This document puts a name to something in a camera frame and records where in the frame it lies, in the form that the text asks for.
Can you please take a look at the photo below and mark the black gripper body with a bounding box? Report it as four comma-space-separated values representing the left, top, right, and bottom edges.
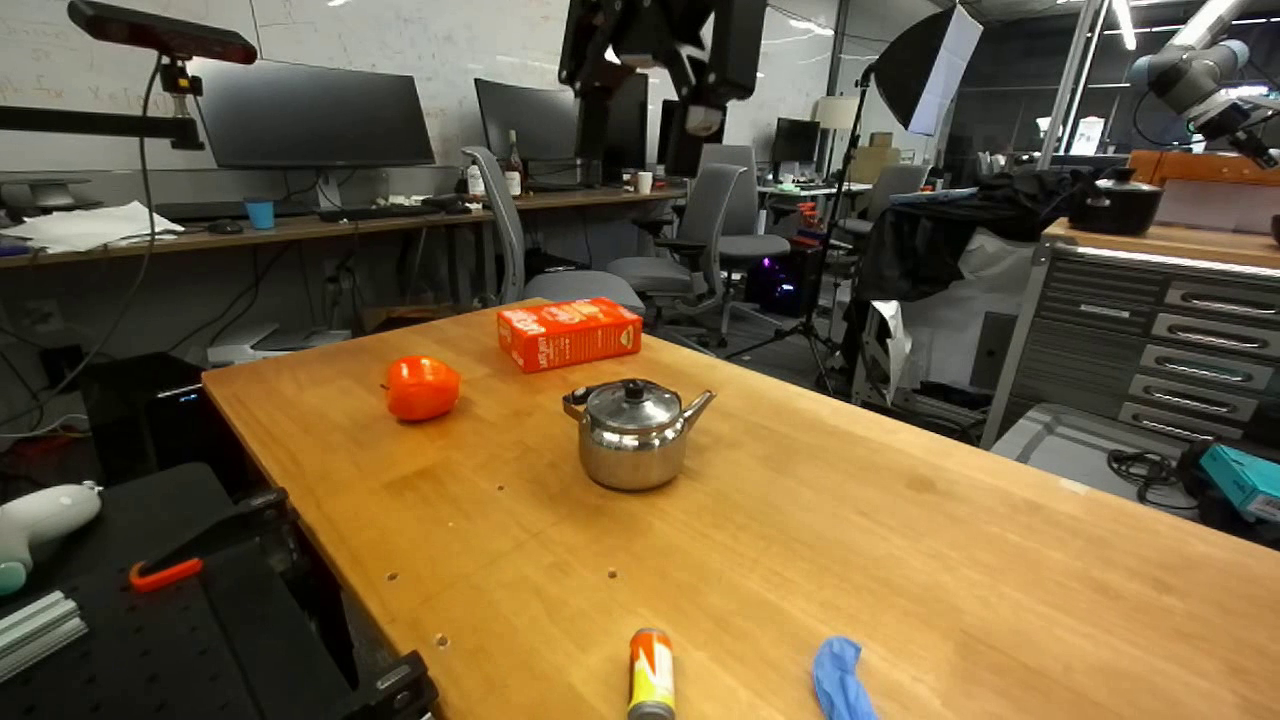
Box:
616, 0, 715, 99

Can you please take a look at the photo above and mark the silver kettle lid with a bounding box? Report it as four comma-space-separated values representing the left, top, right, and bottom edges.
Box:
581, 378, 690, 432

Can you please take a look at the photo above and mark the silver metal kettle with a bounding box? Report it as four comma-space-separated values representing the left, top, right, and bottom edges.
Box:
560, 385, 719, 498

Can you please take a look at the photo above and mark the narrow dark monitor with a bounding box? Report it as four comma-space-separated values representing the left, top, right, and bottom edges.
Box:
595, 63, 653, 187

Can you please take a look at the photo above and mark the medium black monitor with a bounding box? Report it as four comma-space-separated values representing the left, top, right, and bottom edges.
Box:
471, 77, 606, 191

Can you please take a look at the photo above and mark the small black monitor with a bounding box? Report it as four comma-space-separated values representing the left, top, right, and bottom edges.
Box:
657, 95, 733, 169

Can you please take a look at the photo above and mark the dark glass bottle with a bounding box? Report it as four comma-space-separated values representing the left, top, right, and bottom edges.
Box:
502, 124, 529, 200

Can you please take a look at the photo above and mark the grey office chair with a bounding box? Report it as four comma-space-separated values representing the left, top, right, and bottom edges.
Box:
686, 139, 800, 276
606, 161, 751, 354

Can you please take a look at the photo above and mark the black softbox light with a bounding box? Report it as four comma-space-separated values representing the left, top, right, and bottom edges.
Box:
874, 0, 989, 135

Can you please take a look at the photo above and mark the black light stand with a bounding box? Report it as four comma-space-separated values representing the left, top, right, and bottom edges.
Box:
808, 68, 879, 392

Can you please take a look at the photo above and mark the black keyboard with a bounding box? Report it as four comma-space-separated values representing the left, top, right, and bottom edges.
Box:
315, 196, 468, 225

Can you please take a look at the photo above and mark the black cloth pile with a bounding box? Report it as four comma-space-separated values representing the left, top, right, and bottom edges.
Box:
854, 165, 1100, 303

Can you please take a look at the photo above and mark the orange cracker box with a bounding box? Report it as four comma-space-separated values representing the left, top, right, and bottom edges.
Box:
494, 291, 649, 378

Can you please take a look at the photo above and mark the large black monitor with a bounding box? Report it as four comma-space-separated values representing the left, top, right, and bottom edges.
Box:
196, 60, 441, 174

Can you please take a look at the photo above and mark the long wooden desk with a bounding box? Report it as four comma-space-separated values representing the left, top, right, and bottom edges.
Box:
0, 180, 692, 276

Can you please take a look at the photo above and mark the orange toy bell pepper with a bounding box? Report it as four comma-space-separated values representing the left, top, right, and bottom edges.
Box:
381, 354, 468, 427

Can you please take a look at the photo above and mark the black pot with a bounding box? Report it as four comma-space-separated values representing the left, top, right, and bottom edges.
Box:
1063, 176, 1168, 240

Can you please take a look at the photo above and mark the grey drawer cabinet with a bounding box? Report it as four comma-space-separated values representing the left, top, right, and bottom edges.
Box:
981, 216, 1280, 453

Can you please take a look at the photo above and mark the orange wooden box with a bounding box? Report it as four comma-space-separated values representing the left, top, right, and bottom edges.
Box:
1127, 147, 1280, 191

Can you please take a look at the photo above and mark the grey plastic bin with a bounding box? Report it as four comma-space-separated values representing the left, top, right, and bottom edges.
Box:
993, 402, 1206, 521

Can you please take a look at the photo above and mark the white paper pile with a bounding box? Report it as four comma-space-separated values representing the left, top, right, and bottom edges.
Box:
0, 196, 187, 256

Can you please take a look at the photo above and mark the black computer case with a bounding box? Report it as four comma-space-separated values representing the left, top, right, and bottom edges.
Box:
77, 349, 255, 492

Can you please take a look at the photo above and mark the orange yellow tube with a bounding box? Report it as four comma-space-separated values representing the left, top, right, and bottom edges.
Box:
626, 625, 681, 720

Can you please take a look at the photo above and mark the blue crumpled cloth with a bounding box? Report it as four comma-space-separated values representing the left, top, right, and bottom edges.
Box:
808, 631, 884, 720

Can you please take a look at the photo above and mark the aluminium extrusion bar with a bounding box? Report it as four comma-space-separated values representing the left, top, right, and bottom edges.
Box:
0, 588, 91, 689

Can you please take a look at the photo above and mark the grey chair curved frame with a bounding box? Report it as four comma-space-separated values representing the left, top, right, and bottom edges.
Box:
455, 139, 649, 320

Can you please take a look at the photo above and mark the black stereo camera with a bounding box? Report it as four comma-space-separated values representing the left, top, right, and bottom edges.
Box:
66, 0, 261, 68

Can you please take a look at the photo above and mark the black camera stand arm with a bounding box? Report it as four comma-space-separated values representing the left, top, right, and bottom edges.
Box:
0, 53, 210, 153

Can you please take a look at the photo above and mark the black clamp orange handle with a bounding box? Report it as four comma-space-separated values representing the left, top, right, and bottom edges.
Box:
125, 489, 292, 599

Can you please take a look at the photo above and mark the black robot mount table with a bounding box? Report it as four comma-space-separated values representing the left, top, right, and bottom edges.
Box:
0, 456, 369, 720

